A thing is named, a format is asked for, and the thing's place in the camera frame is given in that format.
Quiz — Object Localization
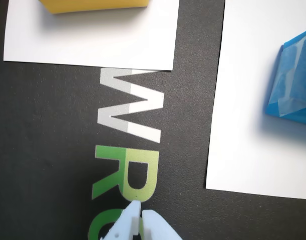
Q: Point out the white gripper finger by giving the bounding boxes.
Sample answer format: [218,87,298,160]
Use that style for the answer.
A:
[141,209,183,240]
[100,199,142,240]

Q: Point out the white paper sheet marked 1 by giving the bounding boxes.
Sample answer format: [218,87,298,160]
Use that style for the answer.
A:
[3,0,181,72]

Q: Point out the blue paper box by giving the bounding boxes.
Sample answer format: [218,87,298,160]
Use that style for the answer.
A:
[263,26,306,124]

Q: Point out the yellow paper box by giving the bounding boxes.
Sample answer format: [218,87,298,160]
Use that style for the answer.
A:
[38,0,150,15]

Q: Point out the black printed mat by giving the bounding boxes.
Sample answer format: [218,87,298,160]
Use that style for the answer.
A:
[0,0,306,240]

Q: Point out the white paper sheet marked HOME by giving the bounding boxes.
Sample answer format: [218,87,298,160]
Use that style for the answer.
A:
[205,0,306,201]

